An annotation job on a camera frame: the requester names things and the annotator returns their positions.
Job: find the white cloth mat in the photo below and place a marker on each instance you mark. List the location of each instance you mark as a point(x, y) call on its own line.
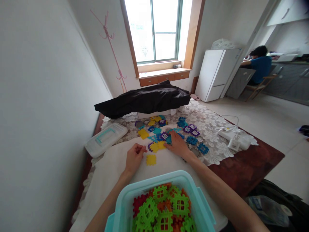
point(108, 174)

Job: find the white lace floral tablecloth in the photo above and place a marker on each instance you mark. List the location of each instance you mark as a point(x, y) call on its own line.
point(212, 135)

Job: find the clear plastic bag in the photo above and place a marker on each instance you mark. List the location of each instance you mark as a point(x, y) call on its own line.
point(268, 210)

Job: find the pink coat rack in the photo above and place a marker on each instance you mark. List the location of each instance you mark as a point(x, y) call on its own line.
point(109, 43)

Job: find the teal plastic storage box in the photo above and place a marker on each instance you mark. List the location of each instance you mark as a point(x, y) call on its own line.
point(120, 200)

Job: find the white cardboard box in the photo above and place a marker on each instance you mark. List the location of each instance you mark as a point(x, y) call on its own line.
point(154, 114)

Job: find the single yellow square tile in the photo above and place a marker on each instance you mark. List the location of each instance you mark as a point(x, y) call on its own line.
point(151, 159)

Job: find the window with wooden frame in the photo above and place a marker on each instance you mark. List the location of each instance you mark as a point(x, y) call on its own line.
point(159, 31)

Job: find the person's right hand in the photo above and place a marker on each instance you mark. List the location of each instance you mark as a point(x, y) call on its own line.
point(179, 146)

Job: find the pile of blue purple tiles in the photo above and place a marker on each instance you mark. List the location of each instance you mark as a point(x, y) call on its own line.
point(190, 140)

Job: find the heap of green orange tiles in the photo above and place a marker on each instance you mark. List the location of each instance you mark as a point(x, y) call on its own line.
point(164, 207)

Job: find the person's left hand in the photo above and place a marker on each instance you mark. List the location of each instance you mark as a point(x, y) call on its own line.
point(133, 156)

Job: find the white charger plug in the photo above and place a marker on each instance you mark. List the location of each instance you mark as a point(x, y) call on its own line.
point(233, 143)

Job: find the black garment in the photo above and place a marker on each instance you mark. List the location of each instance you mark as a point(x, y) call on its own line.
point(147, 100)

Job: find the white wall cabinet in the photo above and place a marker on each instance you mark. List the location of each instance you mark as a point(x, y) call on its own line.
point(288, 12)

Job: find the black backpack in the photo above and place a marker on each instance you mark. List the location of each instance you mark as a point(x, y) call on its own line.
point(293, 203)

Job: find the grey kitchen counter cabinets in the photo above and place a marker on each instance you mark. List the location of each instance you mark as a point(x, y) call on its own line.
point(289, 79)

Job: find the white plastic bag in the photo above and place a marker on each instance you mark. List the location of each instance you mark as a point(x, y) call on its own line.
point(223, 44)

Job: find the wooden chair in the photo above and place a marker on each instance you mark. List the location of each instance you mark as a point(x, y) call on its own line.
point(259, 88)

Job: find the white refrigerator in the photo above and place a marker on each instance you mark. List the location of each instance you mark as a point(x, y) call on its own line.
point(214, 75)

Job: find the white power adapter block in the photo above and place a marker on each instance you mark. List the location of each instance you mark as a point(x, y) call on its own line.
point(228, 134)

